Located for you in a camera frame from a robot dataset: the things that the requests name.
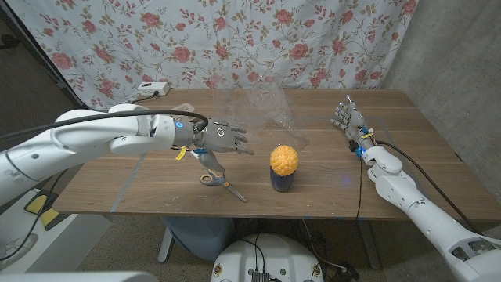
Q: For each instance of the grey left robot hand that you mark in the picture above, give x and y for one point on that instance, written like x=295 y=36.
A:
x=219 y=137

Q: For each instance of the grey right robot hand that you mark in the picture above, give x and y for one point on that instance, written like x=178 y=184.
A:
x=356 y=119

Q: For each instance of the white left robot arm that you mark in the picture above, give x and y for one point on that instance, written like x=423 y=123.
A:
x=86 y=137

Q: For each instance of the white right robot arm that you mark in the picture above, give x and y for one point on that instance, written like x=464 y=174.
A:
x=422 y=211

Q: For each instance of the transparent cling film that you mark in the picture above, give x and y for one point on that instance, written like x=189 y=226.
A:
x=266 y=109

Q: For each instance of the beige egg carton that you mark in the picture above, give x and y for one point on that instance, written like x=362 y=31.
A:
x=186 y=107

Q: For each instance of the bumpy orange ball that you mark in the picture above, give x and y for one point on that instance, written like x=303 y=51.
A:
x=284 y=158

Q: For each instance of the dark cup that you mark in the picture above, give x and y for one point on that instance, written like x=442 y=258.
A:
x=281 y=183

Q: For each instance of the white power strip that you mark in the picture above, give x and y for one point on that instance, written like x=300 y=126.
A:
x=152 y=89

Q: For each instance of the blue grey stool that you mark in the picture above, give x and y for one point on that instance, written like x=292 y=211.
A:
x=199 y=237

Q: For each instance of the floral rose curtain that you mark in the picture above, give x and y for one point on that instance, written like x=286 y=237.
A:
x=235 y=35

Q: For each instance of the white table leg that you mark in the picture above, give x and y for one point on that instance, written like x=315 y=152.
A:
x=165 y=244

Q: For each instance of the grey table leg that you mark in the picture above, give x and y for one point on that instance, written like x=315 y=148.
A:
x=368 y=243

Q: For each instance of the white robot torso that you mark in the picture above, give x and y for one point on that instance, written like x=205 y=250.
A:
x=270 y=258

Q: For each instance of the white floor platform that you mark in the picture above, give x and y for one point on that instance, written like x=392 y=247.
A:
x=78 y=243

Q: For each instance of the yellow black foot pedal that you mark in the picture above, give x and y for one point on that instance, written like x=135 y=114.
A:
x=37 y=204

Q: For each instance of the white robot body rim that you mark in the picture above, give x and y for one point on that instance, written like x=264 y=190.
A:
x=78 y=277

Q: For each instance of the white sneaker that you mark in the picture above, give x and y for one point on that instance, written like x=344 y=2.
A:
x=17 y=250

